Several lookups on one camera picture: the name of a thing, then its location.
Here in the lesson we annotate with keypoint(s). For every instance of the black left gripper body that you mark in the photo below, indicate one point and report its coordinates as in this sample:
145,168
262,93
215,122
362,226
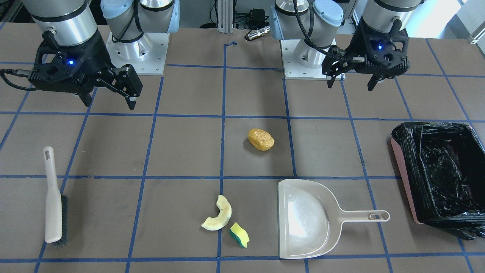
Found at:
353,48

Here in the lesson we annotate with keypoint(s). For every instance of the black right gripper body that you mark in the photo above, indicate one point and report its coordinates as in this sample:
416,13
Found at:
99,57

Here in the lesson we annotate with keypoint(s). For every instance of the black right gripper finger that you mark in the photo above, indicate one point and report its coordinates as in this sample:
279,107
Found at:
86,98
131,102

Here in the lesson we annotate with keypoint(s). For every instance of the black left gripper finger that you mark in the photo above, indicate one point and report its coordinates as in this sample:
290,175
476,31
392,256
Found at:
330,80
373,82

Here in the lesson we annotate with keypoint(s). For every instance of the beige hand brush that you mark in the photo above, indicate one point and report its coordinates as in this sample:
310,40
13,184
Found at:
56,204

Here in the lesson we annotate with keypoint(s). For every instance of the beige plastic dustpan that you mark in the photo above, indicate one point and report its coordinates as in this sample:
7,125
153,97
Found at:
310,219

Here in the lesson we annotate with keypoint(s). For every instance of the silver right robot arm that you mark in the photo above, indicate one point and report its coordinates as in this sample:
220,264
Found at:
72,21

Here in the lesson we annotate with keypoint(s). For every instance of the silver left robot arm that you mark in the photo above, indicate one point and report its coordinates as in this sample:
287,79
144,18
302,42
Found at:
317,23

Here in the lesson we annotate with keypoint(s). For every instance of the pink bin with black bag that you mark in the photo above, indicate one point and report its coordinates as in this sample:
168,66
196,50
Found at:
442,168

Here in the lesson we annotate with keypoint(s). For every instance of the yellow potato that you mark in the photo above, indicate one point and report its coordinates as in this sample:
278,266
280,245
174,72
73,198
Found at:
260,139

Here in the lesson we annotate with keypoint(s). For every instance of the black power adapter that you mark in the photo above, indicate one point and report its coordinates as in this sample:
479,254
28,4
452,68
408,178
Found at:
256,18

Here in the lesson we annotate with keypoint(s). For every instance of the pale melon rind slice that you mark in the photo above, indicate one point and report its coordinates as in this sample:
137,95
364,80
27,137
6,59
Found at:
223,217

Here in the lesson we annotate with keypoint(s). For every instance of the yellow green sponge piece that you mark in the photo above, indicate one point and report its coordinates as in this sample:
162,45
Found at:
239,234

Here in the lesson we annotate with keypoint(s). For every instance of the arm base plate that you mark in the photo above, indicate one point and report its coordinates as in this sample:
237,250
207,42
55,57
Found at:
146,55
299,70

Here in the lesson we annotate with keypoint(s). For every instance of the silver cable connector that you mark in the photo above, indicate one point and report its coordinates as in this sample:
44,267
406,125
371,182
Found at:
257,33

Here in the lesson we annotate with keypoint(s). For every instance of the aluminium frame post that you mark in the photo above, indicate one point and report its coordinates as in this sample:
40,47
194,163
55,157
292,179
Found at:
225,16

